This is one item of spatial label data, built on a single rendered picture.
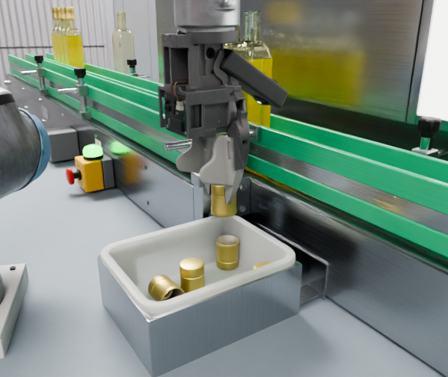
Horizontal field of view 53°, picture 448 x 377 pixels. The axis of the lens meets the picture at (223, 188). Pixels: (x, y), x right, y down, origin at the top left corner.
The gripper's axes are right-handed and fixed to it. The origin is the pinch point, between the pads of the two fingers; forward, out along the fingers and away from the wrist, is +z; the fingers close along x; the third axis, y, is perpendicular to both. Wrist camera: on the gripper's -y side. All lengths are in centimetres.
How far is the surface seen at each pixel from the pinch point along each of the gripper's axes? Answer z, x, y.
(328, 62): -13.7, -11.1, -30.1
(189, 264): 10.4, -1.0, 5.1
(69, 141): 11, -78, -1
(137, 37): -4, -326, -135
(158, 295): 12.3, 0.7, 10.7
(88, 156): 8, -52, 2
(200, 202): 6.1, -10.2, -2.5
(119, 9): -27, -331, -122
